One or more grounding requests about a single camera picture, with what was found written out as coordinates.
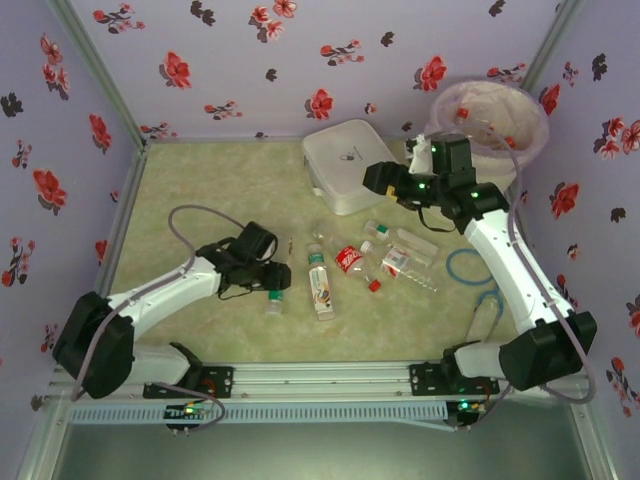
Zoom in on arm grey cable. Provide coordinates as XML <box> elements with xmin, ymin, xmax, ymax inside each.
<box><xmin>69</xmin><ymin>205</ymin><xmax>246</xmax><ymax>401</ymax></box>
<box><xmin>424</xmin><ymin>124</ymin><xmax>599</xmax><ymax>404</ymax></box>

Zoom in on white bin with pink liner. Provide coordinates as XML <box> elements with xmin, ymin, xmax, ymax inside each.
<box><xmin>429</xmin><ymin>82</ymin><xmax>551</xmax><ymax>191</ymax></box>

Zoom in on white lidded plastic box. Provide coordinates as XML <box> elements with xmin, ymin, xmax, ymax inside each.
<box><xmin>301</xmin><ymin>118</ymin><xmax>396</xmax><ymax>217</ymax></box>

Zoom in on wrist thin black cable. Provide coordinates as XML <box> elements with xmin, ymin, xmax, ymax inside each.
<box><xmin>415</xmin><ymin>204</ymin><xmax>459</xmax><ymax>235</ymax></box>
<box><xmin>215</xmin><ymin>282</ymin><xmax>257</xmax><ymax>302</ymax></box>

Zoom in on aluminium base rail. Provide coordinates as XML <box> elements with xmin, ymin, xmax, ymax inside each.
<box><xmin>219</xmin><ymin>362</ymin><xmax>421</xmax><ymax>400</ymax></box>

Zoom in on bottle red white label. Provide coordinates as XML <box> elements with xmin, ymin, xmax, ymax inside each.
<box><xmin>359</xmin><ymin>240</ymin><xmax>414</xmax><ymax>279</ymax></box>

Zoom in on tall bottle white printed label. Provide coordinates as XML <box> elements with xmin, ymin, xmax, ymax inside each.
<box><xmin>305</xmin><ymin>242</ymin><xmax>337</xmax><ymax>322</ymax></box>

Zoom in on left wrist thin black cable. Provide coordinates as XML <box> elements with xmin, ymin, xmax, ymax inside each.
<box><xmin>215</xmin><ymin>282</ymin><xmax>257</xmax><ymax>302</ymax></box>

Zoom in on clear bottle green cap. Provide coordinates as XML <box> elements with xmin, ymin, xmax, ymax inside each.
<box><xmin>392</xmin><ymin>227</ymin><xmax>441</xmax><ymax>262</ymax></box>

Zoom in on aluminium frame post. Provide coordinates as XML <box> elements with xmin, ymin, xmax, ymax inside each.
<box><xmin>569</xmin><ymin>399</ymin><xmax>626</xmax><ymax>480</ymax></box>
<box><xmin>514</xmin><ymin>0</ymin><xmax>586</xmax><ymax>99</ymax></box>
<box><xmin>46</xmin><ymin>0</ymin><xmax>151</xmax><ymax>149</ymax></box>
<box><xmin>14</xmin><ymin>394</ymin><xmax>76</xmax><ymax>480</ymax></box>

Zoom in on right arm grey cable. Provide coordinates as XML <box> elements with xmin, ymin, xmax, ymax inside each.
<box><xmin>424</xmin><ymin>124</ymin><xmax>599</xmax><ymax>404</ymax></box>

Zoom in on small bottle green label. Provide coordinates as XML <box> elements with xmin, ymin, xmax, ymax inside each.
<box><xmin>363</xmin><ymin>218</ymin><xmax>392</xmax><ymax>242</ymax></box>

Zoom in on small circuit board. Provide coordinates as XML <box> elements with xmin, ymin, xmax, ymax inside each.
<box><xmin>452</xmin><ymin>398</ymin><xmax>489</xmax><ymax>431</ymax></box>
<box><xmin>164</xmin><ymin>402</ymin><xmax>214</xmax><ymax>431</ymax></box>

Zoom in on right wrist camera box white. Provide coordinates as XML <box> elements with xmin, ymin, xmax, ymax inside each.
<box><xmin>405</xmin><ymin>133</ymin><xmax>434</xmax><ymax>175</ymax></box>

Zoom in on clear unlabelled plastic bottle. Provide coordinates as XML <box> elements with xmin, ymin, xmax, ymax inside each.
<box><xmin>312</xmin><ymin>222</ymin><xmax>341</xmax><ymax>249</ymax></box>

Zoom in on clear bottle green band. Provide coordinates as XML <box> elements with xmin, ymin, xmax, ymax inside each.
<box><xmin>264</xmin><ymin>289</ymin><xmax>286</xmax><ymax>317</ymax></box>

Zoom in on grey metal panel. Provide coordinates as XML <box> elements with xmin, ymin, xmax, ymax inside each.
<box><xmin>49</xmin><ymin>422</ymin><xmax>599</xmax><ymax>480</ymax></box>

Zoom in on white slotted cable duct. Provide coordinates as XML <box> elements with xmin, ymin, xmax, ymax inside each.
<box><xmin>69</xmin><ymin>399</ymin><xmax>447</xmax><ymax>426</ymax></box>

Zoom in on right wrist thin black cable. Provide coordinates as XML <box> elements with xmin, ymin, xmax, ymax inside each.
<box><xmin>415</xmin><ymin>204</ymin><xmax>459</xmax><ymax>235</ymax></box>

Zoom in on left arm grey cable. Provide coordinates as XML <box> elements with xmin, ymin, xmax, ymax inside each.
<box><xmin>69</xmin><ymin>205</ymin><xmax>246</xmax><ymax>401</ymax></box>

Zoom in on short grey looped cable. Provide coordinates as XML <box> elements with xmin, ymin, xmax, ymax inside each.
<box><xmin>144</xmin><ymin>383</ymin><xmax>229</xmax><ymax>432</ymax></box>
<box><xmin>467</xmin><ymin>384</ymin><xmax>509</xmax><ymax>431</ymax></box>

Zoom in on aluminium table side rail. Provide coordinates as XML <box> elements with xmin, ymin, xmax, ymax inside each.
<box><xmin>89</xmin><ymin>142</ymin><xmax>151</xmax><ymax>314</ymax></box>

